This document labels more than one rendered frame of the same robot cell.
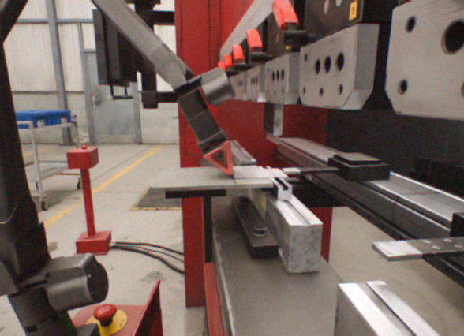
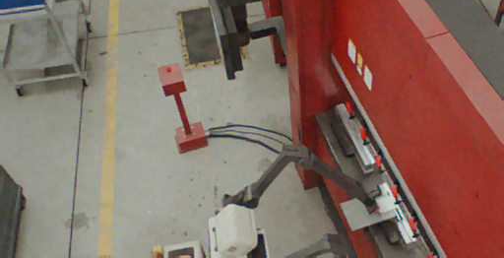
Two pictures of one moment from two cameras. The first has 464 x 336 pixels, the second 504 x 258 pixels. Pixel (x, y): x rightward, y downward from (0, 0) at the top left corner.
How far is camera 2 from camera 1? 2.61 m
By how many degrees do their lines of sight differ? 40
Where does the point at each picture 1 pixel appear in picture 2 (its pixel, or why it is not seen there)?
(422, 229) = not seen: hidden behind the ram
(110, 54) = (234, 56)
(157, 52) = (350, 189)
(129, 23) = (338, 179)
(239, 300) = not seen: outside the picture
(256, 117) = not seen: hidden behind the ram
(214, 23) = (327, 36)
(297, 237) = (409, 244)
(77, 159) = (173, 88)
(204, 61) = (319, 60)
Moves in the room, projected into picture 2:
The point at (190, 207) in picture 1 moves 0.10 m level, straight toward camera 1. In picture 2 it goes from (308, 142) to (313, 153)
